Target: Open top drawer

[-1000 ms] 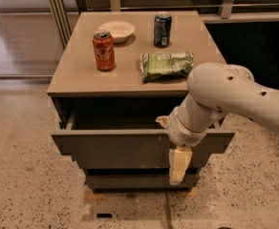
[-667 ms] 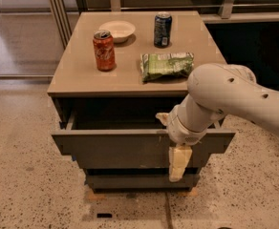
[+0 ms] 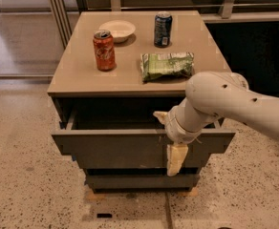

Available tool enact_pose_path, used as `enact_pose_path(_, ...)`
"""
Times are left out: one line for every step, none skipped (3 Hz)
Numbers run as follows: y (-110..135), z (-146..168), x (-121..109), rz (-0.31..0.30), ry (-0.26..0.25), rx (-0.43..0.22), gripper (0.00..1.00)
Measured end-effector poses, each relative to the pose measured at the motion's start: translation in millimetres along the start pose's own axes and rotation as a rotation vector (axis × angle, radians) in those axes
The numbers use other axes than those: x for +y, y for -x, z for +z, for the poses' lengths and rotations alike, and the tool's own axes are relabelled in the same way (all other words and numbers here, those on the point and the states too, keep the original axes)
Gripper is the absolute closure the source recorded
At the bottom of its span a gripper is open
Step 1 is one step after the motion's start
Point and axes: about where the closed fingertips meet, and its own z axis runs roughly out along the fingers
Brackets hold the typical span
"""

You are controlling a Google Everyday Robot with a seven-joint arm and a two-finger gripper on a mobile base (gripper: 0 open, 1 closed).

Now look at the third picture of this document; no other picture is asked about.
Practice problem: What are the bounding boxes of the grey top drawer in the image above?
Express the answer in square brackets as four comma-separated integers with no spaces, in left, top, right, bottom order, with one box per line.
[52,112,235,170]

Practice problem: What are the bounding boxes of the grey drawer cabinet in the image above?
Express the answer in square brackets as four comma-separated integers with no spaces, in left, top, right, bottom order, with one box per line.
[47,10,243,194]

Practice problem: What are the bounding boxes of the dark blue soda can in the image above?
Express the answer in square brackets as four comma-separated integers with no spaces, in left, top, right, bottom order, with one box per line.
[154,11,172,48]

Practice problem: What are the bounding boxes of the grey bottom drawer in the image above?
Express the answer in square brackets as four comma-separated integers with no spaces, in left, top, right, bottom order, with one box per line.
[86,175,199,190]

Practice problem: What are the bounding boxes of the green chip bag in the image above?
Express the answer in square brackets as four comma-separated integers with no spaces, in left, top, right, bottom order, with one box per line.
[140,52,194,82]

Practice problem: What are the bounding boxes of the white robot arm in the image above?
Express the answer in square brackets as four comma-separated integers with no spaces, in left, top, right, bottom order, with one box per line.
[154,72,279,177]

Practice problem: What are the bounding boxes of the white bowl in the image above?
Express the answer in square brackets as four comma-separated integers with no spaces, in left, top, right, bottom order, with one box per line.
[99,20,136,43]

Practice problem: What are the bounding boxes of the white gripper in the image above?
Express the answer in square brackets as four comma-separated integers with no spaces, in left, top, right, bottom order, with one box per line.
[153,107,204,177]

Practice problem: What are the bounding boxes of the orange soda can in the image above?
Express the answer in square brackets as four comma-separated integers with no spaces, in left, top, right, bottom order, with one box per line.
[93,30,116,72]

